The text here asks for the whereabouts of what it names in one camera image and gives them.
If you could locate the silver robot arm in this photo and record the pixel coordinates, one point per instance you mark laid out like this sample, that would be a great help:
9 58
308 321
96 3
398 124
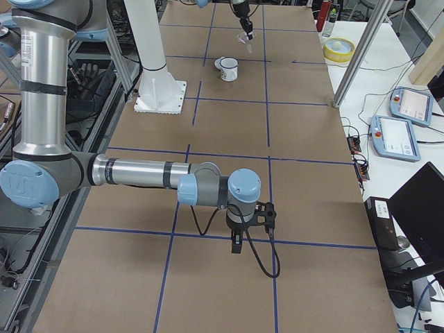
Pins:
44 169
202 4

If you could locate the black computer box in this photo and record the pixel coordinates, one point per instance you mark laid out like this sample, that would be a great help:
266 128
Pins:
381 223

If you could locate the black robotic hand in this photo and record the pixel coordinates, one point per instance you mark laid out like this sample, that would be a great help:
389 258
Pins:
89 84

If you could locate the teach pendant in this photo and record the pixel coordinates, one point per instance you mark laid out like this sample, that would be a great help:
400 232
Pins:
411 104
394 138

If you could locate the far orange black adapter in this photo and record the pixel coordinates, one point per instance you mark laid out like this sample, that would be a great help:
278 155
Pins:
354 144

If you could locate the wooden board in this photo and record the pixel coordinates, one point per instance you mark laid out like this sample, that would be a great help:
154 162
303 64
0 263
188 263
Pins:
430 62

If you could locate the aluminium frame post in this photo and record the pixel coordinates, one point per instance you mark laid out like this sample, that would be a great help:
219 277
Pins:
370 31

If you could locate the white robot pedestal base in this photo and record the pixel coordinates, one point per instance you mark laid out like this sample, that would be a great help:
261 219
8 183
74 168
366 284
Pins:
158 91

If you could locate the orange black adapter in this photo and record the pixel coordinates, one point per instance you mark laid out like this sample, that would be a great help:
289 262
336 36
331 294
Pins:
362 173
354 144

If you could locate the red bottle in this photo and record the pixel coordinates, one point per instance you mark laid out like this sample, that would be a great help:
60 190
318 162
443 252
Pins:
323 13

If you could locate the clear plastic bottle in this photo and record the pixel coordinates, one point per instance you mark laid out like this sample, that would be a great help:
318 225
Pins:
331 20

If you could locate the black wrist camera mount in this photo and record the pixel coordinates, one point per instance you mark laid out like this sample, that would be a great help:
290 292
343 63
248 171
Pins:
264 215

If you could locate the yellow rimmed bowl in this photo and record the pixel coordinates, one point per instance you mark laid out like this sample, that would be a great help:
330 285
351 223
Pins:
338 49

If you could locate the near orange black adapter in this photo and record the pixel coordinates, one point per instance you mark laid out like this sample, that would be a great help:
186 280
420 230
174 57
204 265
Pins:
362 173

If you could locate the far teach pendant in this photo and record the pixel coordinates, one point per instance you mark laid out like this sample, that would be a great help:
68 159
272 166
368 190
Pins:
411 104

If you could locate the black monitor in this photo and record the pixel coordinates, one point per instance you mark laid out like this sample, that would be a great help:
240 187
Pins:
417 208

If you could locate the white patterned mug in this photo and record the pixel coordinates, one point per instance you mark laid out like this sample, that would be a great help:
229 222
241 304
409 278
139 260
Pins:
228 69

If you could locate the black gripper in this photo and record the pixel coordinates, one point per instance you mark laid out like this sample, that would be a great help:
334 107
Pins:
236 229
241 14

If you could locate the near teach pendant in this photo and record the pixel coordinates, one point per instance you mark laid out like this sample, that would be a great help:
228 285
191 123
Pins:
394 138

